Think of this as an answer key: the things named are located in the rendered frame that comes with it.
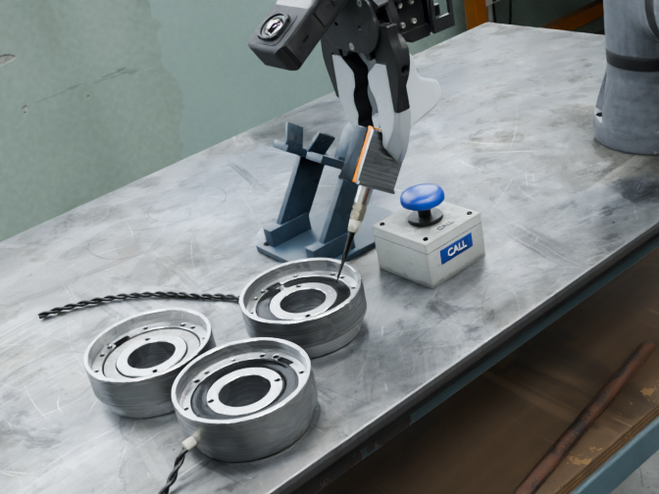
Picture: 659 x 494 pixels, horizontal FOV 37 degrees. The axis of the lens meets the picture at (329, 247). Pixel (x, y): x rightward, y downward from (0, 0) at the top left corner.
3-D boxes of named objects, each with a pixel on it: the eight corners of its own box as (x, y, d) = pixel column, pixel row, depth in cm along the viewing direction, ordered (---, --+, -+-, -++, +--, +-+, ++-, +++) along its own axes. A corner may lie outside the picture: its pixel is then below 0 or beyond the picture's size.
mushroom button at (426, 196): (429, 253, 87) (421, 203, 84) (397, 242, 89) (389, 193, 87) (459, 234, 89) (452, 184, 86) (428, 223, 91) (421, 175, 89)
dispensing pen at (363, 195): (308, 272, 83) (366, 82, 81) (344, 279, 86) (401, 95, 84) (323, 280, 82) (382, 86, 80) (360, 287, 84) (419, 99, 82)
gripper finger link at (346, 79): (417, 135, 86) (409, 36, 81) (366, 160, 84) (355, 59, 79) (393, 125, 89) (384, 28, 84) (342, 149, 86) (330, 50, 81)
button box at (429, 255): (432, 289, 86) (426, 241, 83) (379, 268, 91) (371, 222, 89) (494, 251, 90) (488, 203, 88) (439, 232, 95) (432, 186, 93)
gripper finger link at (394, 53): (423, 108, 77) (397, -2, 74) (408, 115, 76) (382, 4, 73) (385, 105, 81) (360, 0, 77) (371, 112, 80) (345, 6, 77)
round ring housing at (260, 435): (258, 366, 80) (246, 323, 78) (349, 406, 73) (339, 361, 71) (157, 436, 74) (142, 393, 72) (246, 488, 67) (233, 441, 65)
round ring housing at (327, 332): (394, 320, 83) (387, 278, 81) (299, 380, 77) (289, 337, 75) (318, 284, 90) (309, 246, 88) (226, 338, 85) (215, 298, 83)
